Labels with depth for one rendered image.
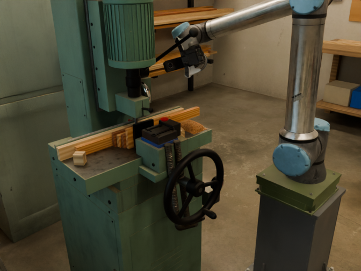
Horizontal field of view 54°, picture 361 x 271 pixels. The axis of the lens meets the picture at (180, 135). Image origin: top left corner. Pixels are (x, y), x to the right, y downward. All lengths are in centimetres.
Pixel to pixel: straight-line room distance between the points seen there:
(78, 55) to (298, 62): 84
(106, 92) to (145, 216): 51
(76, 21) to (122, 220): 76
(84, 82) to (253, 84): 384
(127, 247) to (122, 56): 72
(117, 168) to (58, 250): 120
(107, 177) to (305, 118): 77
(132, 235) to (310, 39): 97
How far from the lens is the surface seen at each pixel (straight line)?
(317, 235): 179
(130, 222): 138
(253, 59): 504
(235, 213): 252
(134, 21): 126
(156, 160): 122
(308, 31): 135
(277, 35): 481
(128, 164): 125
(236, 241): 230
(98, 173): 121
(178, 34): 161
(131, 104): 136
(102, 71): 142
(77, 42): 146
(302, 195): 162
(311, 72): 138
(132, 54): 127
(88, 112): 152
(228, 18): 164
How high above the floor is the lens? 149
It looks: 24 degrees down
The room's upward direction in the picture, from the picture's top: 1 degrees counter-clockwise
